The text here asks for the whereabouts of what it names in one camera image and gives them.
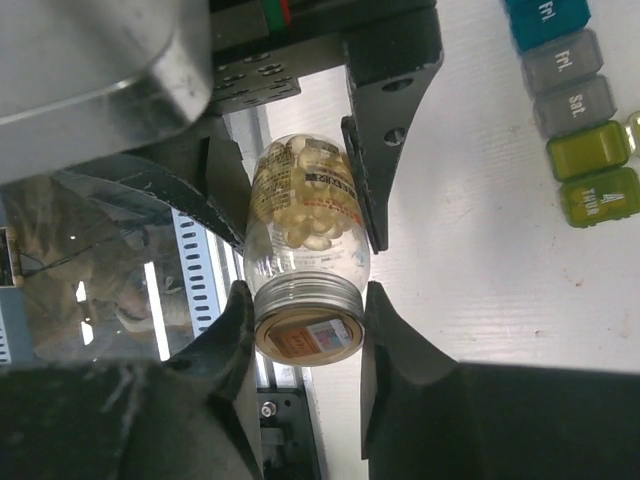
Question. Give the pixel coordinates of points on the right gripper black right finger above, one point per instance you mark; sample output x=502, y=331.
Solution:
x=425, y=415

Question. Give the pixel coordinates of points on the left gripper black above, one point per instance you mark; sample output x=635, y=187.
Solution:
x=391, y=51

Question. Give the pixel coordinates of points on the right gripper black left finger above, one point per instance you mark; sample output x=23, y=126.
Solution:
x=193, y=416

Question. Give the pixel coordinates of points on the clear jar orange pills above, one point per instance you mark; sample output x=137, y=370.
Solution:
x=304, y=215

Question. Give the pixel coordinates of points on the clear jar lid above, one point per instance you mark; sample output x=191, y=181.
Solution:
x=308, y=319

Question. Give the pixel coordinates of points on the weekly pill organizer strip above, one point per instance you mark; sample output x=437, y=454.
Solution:
x=574, y=108

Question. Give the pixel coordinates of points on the white slotted cable duct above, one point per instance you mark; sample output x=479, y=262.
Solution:
x=197, y=269

